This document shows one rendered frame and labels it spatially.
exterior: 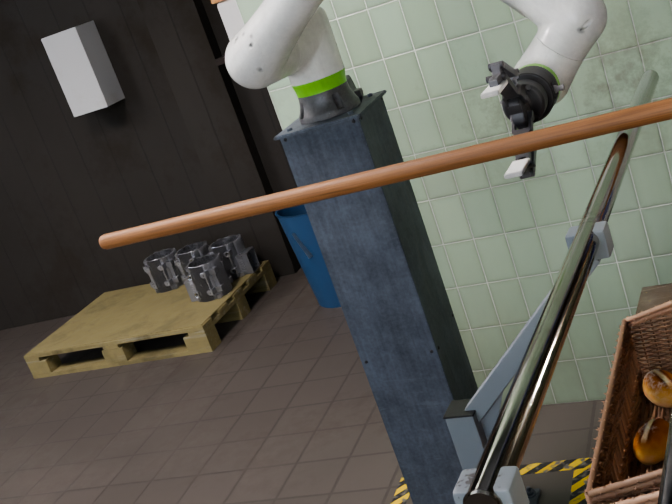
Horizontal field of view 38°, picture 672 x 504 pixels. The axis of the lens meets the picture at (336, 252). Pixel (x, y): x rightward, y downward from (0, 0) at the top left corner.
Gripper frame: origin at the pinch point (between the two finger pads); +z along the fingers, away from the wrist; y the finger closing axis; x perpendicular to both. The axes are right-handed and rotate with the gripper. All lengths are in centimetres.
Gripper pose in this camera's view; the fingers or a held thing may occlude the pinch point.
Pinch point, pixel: (503, 133)
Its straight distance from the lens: 157.8
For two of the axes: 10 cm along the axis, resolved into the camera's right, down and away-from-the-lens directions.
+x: -8.8, 1.7, 4.5
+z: -3.5, 4.0, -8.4
